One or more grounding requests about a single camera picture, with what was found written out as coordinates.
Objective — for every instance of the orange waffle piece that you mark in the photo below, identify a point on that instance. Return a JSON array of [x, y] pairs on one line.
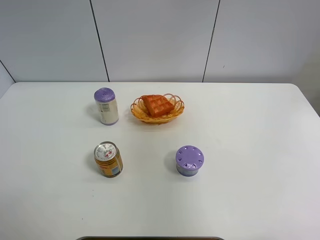
[[157, 105]]

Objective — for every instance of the orange woven plastic basket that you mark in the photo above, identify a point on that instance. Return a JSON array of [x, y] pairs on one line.
[[140, 111]]

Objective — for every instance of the purple lidded round container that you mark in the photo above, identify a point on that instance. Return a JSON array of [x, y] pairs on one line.
[[189, 159]]

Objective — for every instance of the purple roll with white label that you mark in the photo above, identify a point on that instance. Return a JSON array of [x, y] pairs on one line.
[[106, 102]]

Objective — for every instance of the gold beverage can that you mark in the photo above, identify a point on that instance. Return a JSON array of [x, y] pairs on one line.
[[108, 159]]

